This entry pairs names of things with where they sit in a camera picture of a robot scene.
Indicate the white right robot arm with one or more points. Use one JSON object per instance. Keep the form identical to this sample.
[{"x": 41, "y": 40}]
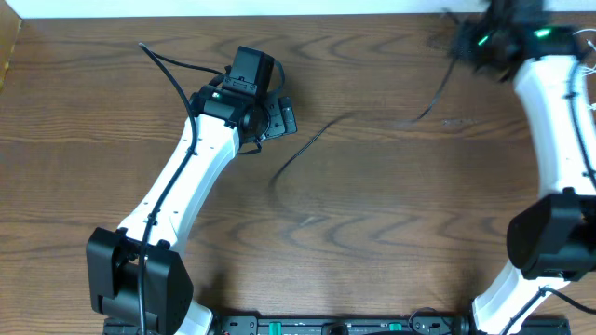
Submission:
[{"x": 551, "y": 244}]

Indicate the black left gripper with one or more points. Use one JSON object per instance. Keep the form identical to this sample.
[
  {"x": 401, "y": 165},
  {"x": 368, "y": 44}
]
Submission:
[{"x": 285, "y": 116}]

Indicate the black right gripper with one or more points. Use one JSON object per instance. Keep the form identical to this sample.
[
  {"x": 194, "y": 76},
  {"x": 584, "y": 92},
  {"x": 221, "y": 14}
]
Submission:
[{"x": 463, "y": 37}]

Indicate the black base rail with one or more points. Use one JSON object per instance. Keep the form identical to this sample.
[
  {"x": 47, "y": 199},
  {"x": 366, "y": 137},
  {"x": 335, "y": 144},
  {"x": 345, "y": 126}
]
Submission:
[{"x": 419, "y": 324}]

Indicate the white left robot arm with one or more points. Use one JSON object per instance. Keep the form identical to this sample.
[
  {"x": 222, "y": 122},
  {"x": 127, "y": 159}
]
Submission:
[{"x": 136, "y": 274}]

